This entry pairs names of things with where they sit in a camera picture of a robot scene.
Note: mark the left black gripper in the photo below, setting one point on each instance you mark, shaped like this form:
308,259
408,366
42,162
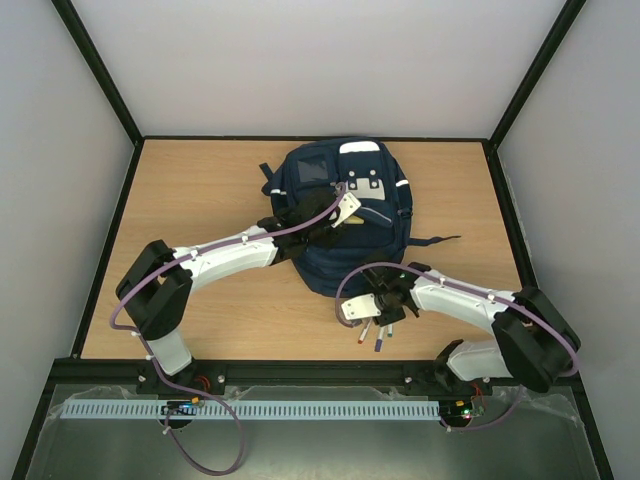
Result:
332,239

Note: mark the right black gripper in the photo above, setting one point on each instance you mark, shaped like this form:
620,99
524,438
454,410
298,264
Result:
386,304

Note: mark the navy blue student backpack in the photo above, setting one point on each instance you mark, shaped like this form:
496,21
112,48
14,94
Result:
370,172

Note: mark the yellow highlighter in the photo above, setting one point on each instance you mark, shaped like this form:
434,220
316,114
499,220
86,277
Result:
354,220

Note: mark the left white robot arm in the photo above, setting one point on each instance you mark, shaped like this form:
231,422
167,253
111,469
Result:
154,292

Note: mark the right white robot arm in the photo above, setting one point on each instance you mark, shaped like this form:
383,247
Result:
530,341

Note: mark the red marker pen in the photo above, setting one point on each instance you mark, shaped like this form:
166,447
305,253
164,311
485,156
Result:
364,333

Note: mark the purple marker pen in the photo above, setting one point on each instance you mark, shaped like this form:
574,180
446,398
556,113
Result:
380,339

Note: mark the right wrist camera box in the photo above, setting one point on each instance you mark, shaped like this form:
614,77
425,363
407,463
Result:
357,306

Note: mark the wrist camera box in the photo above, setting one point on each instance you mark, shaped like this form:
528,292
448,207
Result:
347,206
357,306

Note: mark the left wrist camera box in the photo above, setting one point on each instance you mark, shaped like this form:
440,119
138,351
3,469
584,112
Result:
347,206

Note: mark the light blue cable duct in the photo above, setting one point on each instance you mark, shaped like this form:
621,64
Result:
251,410

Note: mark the black aluminium frame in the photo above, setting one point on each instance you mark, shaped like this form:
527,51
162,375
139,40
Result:
74,370

